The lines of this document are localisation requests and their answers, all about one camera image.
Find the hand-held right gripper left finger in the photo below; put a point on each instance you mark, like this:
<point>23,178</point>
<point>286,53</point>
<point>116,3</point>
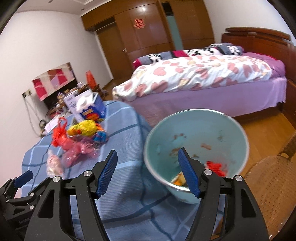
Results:
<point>106,176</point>

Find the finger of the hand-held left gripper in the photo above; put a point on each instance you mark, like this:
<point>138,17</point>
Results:
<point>23,179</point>
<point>25,198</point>

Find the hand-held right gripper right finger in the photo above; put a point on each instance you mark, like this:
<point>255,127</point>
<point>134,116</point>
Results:
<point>188,173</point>

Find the orange snack wrapper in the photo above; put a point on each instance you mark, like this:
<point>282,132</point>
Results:
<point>179,180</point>

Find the red mesh net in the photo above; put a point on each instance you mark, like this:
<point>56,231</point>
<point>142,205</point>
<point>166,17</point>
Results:
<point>216,168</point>

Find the purple candy wrapper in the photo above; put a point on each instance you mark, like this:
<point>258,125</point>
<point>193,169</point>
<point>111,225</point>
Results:
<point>90,144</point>

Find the red translucent plastic bag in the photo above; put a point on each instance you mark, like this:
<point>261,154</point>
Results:
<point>74,154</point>

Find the blue candy wrapper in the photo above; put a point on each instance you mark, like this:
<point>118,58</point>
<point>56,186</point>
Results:
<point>100,137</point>

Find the light blue plastic bucket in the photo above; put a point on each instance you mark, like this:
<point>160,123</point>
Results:
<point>196,129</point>

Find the yellow printed plastic bag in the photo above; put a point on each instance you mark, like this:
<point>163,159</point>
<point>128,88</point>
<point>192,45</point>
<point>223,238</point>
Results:
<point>84,127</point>

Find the blue plaid tablecloth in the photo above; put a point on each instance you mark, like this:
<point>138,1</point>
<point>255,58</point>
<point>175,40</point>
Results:
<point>129,129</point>

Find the blue gable-top carton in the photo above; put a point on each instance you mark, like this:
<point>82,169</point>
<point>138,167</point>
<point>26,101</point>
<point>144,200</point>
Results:
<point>92,111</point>

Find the wooden bed with purple sheet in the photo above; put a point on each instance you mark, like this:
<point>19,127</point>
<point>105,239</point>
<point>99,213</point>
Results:
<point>208,102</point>

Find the white milk carton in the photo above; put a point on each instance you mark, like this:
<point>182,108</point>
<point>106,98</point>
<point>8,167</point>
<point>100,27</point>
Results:
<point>69,102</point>

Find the wicker chair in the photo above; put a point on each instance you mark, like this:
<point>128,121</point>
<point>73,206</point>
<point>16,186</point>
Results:
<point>270,185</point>

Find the black television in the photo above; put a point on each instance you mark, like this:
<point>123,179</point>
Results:
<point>52,99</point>

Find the orange plastic bag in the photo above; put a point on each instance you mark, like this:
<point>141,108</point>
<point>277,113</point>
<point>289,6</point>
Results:
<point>91,78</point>

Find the heart print duvet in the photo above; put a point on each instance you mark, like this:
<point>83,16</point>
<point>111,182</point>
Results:
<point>185,74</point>

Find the red and white cloth cover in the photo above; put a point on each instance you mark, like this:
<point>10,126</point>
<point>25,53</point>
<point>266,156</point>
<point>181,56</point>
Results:
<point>53,78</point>

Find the patchwork blanket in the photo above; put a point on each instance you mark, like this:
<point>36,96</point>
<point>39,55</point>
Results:
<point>161,56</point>

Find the brown wooden door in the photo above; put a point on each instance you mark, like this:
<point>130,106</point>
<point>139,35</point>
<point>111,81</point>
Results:
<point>113,53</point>

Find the brown wooden wardrobe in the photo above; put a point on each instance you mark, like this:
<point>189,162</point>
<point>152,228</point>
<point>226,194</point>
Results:
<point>150,39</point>

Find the red paper decoration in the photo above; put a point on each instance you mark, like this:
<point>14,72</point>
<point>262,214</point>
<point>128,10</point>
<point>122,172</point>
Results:
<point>138,22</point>

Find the wall socket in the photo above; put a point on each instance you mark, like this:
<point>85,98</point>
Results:
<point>27,93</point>

